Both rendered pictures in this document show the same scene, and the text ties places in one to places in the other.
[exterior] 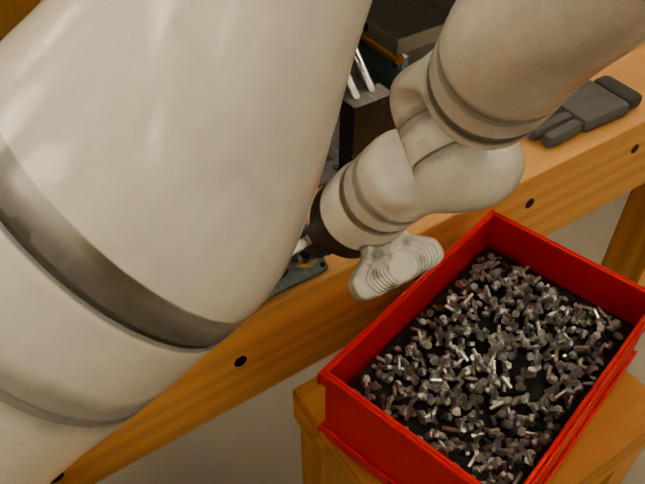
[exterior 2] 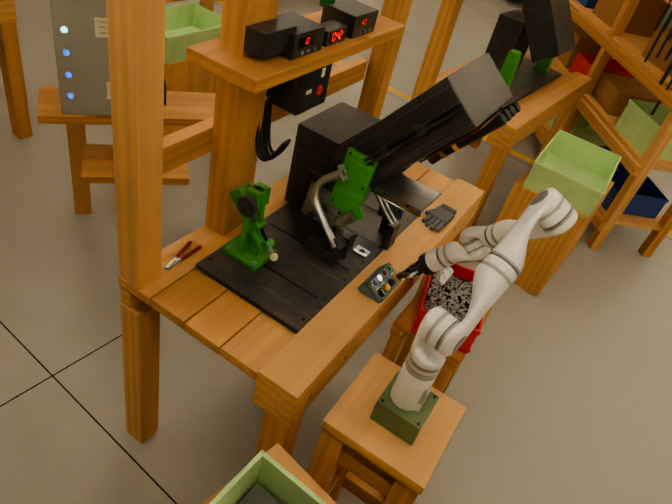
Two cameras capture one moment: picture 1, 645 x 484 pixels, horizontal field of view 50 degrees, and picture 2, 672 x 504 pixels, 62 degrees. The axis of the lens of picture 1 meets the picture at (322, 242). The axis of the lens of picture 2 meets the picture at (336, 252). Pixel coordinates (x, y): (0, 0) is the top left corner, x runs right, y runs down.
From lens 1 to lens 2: 1.39 m
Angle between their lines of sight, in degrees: 25
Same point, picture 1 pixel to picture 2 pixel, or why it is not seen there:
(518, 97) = not seen: hidden behind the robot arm
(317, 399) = (402, 322)
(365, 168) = (449, 252)
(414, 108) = (471, 239)
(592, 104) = (444, 215)
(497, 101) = not seen: hidden behind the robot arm
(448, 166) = (480, 251)
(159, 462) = (248, 398)
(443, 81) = (493, 239)
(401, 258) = (446, 273)
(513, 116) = not seen: hidden behind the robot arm
